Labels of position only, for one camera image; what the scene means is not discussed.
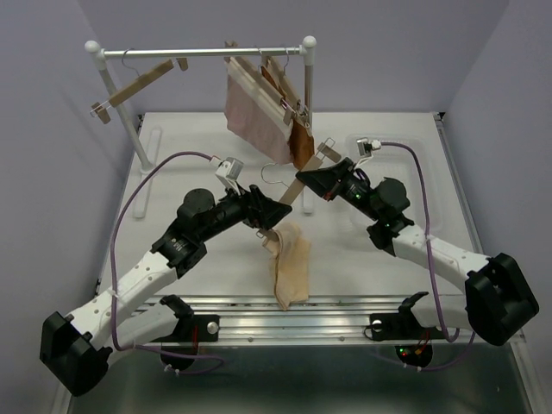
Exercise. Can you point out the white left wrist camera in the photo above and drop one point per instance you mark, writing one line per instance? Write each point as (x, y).
(228, 172)

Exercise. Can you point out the pink underwear on rack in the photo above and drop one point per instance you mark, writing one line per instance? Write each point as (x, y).
(256, 120)

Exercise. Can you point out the beige hanger with pink underwear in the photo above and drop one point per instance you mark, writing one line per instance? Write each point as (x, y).
(249, 73)

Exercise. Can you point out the white clothes rack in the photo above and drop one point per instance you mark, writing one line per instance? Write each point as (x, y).
(148, 155)

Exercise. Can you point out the empty beige clip hanger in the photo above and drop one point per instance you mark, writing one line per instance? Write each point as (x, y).
(121, 95)

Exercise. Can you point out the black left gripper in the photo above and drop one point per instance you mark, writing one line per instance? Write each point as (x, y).
(258, 210)

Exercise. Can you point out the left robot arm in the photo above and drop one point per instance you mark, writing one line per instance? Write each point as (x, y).
(76, 347)

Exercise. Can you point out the cream beige underwear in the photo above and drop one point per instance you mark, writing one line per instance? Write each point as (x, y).
(288, 264)

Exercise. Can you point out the beige hanger with brown underwear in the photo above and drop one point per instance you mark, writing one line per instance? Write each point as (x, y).
(275, 74)

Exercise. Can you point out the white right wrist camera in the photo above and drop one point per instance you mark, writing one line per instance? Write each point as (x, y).
(366, 147)

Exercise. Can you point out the beige clip hanger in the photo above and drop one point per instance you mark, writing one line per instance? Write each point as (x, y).
(296, 188)
(121, 95)

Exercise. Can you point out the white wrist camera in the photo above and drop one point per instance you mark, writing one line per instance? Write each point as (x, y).
(228, 172)
(366, 147)

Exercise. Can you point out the aluminium mounting rail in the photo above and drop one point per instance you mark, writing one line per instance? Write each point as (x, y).
(240, 321)

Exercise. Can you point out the brown underwear on rack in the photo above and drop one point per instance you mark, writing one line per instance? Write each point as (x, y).
(301, 142)

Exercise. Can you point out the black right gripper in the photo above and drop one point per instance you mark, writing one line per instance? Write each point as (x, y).
(325, 180)

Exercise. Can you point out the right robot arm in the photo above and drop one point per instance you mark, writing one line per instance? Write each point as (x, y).
(496, 300)

